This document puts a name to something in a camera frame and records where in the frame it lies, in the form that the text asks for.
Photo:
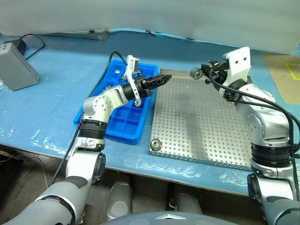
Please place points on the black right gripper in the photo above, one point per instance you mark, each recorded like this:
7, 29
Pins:
223, 70

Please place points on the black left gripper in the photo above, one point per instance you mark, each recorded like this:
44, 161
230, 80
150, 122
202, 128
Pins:
143, 87

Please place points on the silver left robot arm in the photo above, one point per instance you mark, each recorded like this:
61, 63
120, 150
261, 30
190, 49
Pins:
103, 105

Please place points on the blue compartment tray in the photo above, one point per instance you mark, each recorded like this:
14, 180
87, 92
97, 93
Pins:
131, 122

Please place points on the grey perforated metal box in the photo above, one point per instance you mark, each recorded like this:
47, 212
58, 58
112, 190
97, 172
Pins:
16, 70

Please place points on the small black clip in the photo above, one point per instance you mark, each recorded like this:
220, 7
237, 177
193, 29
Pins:
150, 33

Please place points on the perforated metal tray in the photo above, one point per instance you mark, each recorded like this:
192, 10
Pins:
199, 131

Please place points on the brown cardboard mat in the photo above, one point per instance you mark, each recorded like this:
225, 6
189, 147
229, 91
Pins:
279, 79

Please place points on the flat perforated metal panel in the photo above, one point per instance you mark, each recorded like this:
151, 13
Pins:
98, 35

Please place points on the silver rounded cylinder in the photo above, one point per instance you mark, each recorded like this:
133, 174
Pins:
185, 201
120, 199

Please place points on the grey-blue robot torso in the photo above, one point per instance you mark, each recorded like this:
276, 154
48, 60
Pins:
164, 219

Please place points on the black power adapter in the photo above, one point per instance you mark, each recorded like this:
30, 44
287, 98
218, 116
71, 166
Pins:
22, 44

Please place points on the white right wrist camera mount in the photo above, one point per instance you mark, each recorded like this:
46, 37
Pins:
239, 68

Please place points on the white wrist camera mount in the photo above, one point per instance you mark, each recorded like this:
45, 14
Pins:
239, 68
129, 68

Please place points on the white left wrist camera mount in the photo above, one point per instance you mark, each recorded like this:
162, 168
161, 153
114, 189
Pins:
129, 68

